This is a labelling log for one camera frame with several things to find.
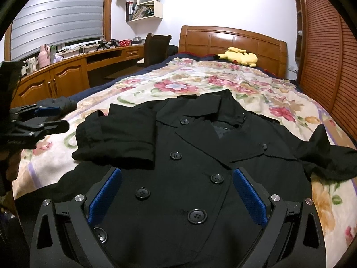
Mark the black double-breasted coat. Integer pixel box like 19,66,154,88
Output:
15,90,356,267

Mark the person's left hand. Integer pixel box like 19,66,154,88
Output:
1,150,22,196

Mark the dark grey folded garment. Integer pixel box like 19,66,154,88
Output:
36,96,77,114

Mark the wooden desk with cabinets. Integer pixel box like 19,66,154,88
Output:
11,44,144,108

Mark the pink bottle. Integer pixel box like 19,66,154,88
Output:
37,44,51,68

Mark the grey window blind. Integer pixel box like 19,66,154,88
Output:
10,0,104,61

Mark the red basket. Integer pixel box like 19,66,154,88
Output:
119,39,132,47

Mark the dark wooden chair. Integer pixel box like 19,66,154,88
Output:
137,33,179,68

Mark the floral bed blanket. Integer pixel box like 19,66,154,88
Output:
14,55,356,267

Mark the wooden bed headboard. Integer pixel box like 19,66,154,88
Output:
178,25,287,79

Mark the yellow plush toy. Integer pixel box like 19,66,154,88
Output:
214,47,258,67

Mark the louvered wooden wardrobe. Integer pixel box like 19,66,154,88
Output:
295,0,356,138

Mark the white wall shelf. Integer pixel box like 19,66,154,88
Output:
126,0,163,24

